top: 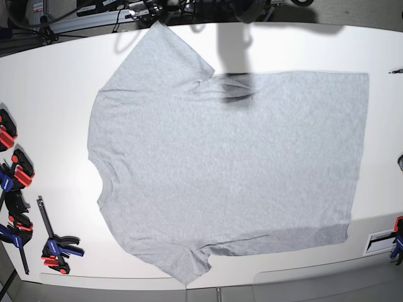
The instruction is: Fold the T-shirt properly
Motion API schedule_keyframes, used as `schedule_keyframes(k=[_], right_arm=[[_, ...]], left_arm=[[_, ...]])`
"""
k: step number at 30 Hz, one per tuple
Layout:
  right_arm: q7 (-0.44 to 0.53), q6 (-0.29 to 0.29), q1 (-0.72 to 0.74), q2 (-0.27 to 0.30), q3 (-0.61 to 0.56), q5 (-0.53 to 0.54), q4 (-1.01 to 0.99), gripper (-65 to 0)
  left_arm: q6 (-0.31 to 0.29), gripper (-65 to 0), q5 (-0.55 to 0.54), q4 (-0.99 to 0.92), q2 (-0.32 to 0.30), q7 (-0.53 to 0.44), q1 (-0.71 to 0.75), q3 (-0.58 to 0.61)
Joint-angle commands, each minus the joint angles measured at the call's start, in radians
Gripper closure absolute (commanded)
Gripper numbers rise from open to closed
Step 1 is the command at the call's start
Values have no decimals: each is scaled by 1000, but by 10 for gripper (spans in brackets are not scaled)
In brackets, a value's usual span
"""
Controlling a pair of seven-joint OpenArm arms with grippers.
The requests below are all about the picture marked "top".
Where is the grey T-shirt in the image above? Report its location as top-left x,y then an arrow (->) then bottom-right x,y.
88,22 -> 369,285

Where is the blue bar clamp on table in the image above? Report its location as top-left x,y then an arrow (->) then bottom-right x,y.
37,196 -> 84,275

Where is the blue red clamp left edge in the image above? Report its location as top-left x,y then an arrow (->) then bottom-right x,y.
1,148 -> 35,221

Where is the red black clamp upper left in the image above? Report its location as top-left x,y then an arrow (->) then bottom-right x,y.
1,109 -> 18,152

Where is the blue clamp lower left edge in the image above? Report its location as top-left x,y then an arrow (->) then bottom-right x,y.
1,190 -> 33,275

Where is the dark round object right edge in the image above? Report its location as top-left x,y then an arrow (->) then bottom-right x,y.
397,155 -> 403,171

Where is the blue clamp right edge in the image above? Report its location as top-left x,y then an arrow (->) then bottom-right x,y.
390,216 -> 403,266

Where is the aluminium frame rail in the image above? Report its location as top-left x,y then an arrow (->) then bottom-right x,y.
50,9 -> 133,34

